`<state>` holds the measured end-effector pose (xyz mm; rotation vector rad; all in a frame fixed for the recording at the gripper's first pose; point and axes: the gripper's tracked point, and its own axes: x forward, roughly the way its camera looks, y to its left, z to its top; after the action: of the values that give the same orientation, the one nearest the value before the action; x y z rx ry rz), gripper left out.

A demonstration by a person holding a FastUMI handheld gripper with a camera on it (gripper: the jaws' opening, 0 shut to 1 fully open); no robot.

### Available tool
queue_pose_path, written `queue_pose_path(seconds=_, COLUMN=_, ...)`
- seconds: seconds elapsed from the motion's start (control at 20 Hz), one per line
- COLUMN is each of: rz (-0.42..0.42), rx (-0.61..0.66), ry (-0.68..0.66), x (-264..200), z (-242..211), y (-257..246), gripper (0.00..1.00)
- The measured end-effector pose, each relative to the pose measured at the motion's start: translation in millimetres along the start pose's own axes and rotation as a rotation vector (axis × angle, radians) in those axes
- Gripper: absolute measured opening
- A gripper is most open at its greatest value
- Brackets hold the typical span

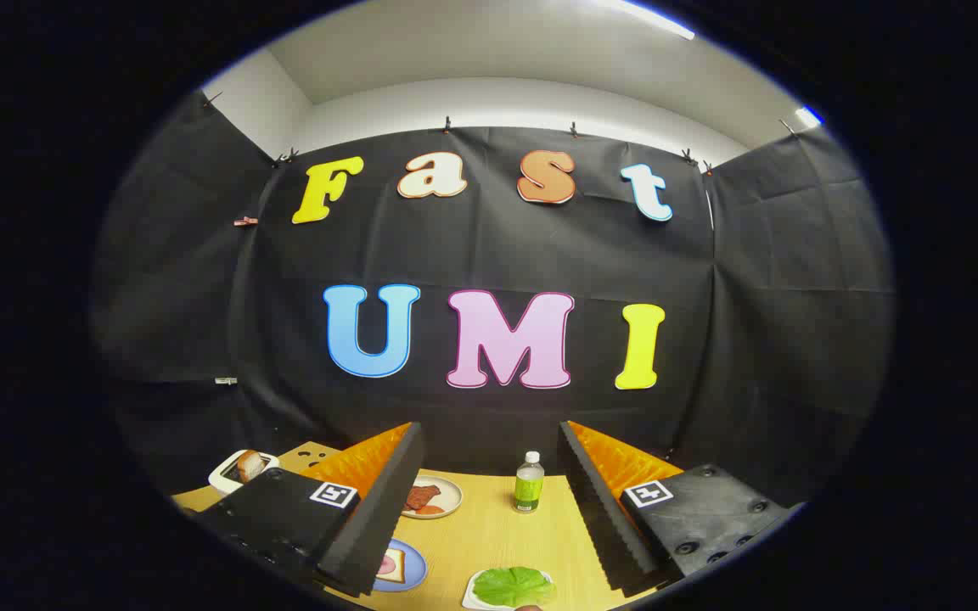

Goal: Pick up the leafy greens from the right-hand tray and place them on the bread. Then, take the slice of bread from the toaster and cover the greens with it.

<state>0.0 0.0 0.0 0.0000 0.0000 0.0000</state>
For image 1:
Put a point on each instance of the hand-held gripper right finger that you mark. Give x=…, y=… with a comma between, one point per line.
x=604, y=526

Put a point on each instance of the blue round plate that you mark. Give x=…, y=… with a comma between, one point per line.
x=417, y=564

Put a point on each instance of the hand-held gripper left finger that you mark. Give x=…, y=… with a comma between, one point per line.
x=379, y=526

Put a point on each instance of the orange tomato slice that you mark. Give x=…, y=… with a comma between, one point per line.
x=429, y=510

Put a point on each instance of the white toaster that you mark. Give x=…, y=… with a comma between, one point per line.
x=226, y=478

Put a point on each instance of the ceiling light strip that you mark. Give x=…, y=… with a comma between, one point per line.
x=808, y=116

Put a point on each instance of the toasted bread slice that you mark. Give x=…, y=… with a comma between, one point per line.
x=249, y=466

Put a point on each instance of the green lettuce leaf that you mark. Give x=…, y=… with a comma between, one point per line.
x=510, y=585

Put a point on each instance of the white rounded square plate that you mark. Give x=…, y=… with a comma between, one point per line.
x=470, y=599

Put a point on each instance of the brown meat slice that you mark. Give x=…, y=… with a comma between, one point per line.
x=423, y=496

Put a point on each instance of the pink ham slice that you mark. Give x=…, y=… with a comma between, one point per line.
x=387, y=565

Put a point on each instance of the beige round plate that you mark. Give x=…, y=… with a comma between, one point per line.
x=448, y=496

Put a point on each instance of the green label plastic bottle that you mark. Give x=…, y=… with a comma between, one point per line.
x=528, y=492

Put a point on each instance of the white bread slice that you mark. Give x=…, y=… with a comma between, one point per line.
x=397, y=570

